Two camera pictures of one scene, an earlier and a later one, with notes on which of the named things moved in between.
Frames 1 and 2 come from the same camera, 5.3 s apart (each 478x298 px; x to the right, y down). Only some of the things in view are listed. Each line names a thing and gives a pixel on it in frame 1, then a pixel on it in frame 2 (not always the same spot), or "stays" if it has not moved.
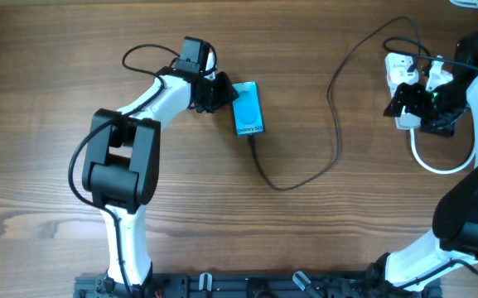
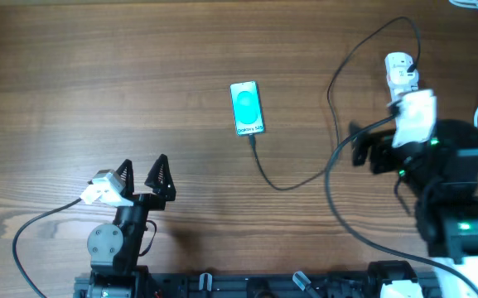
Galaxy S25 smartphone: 248,109 stays
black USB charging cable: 333,107 stays
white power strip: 397,71 stays
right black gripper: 412,103 to 374,150
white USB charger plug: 399,74 stays
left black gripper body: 212,93 to 144,199
